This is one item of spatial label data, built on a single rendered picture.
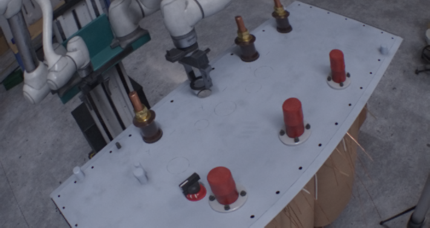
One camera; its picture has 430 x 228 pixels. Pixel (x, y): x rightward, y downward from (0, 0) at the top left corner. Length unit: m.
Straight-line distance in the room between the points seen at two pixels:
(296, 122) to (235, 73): 0.49
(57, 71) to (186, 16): 0.66
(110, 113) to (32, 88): 0.86
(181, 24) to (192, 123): 0.37
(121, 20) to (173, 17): 0.81
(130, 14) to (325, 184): 1.40
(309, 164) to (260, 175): 0.17
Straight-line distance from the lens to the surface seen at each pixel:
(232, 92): 1.61
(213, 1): 1.46
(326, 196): 2.12
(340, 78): 1.53
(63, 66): 1.76
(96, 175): 1.53
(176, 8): 1.40
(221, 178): 1.14
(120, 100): 2.63
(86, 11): 2.33
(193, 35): 1.48
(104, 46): 2.35
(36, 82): 1.98
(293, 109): 1.27
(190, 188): 1.25
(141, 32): 2.26
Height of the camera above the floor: 2.34
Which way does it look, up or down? 37 degrees down
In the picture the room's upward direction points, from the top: 20 degrees counter-clockwise
